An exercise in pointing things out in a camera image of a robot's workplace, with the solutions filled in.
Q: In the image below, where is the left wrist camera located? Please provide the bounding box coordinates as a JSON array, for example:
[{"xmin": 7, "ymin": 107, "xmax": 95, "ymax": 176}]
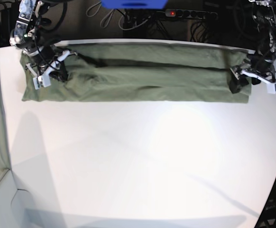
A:
[{"xmin": 267, "ymin": 82, "xmax": 276, "ymax": 94}]

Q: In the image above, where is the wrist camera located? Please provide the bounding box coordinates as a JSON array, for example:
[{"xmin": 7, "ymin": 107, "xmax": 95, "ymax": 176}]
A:
[
  {"xmin": 267, "ymin": 82, "xmax": 276, "ymax": 94},
  {"xmin": 33, "ymin": 75, "xmax": 51, "ymax": 90}
]

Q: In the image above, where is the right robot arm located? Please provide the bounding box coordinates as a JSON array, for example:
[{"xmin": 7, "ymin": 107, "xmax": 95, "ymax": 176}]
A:
[{"xmin": 9, "ymin": 0, "xmax": 77, "ymax": 88}]

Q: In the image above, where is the blue plastic bin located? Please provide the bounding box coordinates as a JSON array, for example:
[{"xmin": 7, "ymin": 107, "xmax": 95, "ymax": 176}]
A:
[{"xmin": 101, "ymin": 0, "xmax": 168, "ymax": 9}]

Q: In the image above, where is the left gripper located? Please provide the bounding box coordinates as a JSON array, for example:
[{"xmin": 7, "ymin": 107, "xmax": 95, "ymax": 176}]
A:
[{"xmin": 229, "ymin": 57, "xmax": 276, "ymax": 94}]

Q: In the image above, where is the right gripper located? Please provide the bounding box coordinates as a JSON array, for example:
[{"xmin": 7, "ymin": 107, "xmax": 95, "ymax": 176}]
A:
[{"xmin": 25, "ymin": 46, "xmax": 78, "ymax": 83}]

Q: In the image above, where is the green t-shirt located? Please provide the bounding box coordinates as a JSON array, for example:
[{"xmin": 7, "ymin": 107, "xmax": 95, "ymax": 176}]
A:
[{"xmin": 22, "ymin": 43, "xmax": 251, "ymax": 104}]

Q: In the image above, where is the black power strip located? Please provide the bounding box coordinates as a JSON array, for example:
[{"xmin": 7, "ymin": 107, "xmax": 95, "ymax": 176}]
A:
[{"xmin": 165, "ymin": 9, "xmax": 218, "ymax": 20}]

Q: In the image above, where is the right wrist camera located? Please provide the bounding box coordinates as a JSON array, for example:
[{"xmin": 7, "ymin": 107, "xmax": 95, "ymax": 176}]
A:
[{"xmin": 33, "ymin": 75, "xmax": 51, "ymax": 90}]

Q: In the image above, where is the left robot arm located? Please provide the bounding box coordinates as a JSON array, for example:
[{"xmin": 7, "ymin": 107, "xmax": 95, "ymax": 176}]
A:
[{"xmin": 229, "ymin": 0, "xmax": 276, "ymax": 94}]

